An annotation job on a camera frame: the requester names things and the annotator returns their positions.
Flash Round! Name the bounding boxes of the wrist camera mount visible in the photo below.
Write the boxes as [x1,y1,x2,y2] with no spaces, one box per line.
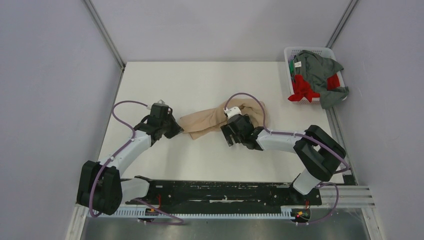
[156,99,166,105]
[224,106,242,119]

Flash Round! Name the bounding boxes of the red t-shirt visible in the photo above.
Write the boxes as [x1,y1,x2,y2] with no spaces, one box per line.
[288,74,341,103]

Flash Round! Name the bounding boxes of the white slotted cable duct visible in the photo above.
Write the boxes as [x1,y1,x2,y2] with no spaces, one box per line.
[98,205,295,220]

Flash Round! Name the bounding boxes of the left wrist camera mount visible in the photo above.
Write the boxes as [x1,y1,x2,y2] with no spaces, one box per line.
[156,99,166,105]

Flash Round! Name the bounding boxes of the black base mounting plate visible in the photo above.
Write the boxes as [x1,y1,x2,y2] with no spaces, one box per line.
[142,179,322,214]

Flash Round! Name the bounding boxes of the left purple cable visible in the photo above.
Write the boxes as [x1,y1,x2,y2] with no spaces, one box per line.
[88,100,185,226]

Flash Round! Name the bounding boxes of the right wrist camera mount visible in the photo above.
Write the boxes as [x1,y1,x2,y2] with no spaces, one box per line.
[224,106,242,119]

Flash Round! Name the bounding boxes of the green garment in basket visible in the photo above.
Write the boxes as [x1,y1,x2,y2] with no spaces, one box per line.
[288,60,295,77]

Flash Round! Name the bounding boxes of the aluminium frame rails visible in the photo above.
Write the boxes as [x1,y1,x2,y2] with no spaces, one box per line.
[74,142,377,210]

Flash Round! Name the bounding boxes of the purple cable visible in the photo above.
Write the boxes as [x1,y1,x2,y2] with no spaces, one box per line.
[88,100,185,226]
[223,92,351,226]

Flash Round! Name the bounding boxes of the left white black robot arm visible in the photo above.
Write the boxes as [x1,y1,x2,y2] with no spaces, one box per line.
[76,101,184,218]

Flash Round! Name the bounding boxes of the white plastic laundry basket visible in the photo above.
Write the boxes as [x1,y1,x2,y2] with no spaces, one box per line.
[284,46,346,105]

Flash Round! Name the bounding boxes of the grey-green t-shirt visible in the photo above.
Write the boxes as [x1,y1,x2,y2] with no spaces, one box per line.
[293,50,350,110]

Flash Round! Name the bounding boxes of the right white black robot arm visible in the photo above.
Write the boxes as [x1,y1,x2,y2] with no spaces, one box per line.
[220,114,347,204]

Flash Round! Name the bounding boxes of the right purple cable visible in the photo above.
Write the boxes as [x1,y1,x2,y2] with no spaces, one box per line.
[223,92,351,226]

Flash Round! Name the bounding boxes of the beige t-shirt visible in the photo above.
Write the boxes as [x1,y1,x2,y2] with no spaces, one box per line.
[177,98,264,140]

